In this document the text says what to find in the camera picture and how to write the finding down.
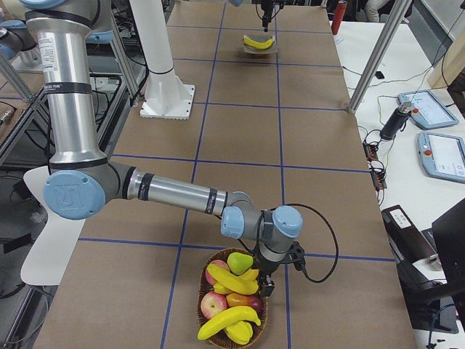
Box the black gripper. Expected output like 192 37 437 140
254 0 286 31
253 250 279 298

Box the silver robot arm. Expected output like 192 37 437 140
25 1 304 296

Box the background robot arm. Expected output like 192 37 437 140
1 19 41 66

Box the grey square plate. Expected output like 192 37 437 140
242 34 278 57

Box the yellow banana under pear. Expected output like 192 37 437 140
238 268 259 281

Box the red yellow mango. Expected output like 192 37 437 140
226 292 263 314

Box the green yellow pear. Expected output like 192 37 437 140
227 252 254 276

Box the red apple upper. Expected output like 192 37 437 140
205 259 230 286

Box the red apple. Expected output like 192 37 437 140
201 292 227 320
205 259 230 286

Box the front large yellow banana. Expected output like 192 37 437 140
197 305 262 340

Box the red apple lower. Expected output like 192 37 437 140
201 292 227 320

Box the red cylinder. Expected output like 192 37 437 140
331 0 347 35

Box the black box with label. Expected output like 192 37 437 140
381 205 437 263

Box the black cylinder device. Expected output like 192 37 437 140
380 102 412 140

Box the small electronics board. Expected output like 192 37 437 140
363 142 379 161

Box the upper teach pendant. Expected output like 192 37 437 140
397 90 458 130

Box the teach pendant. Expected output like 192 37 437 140
417 132 464 183
397 90 458 130

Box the black monitor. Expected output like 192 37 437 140
432 199 464 294

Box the lower teach pendant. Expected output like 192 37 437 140
417 132 464 183

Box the white chair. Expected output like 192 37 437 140
20 166 85 286

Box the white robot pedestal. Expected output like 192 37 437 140
130 0 195 120

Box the aluminium frame post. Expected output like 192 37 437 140
347 0 411 115

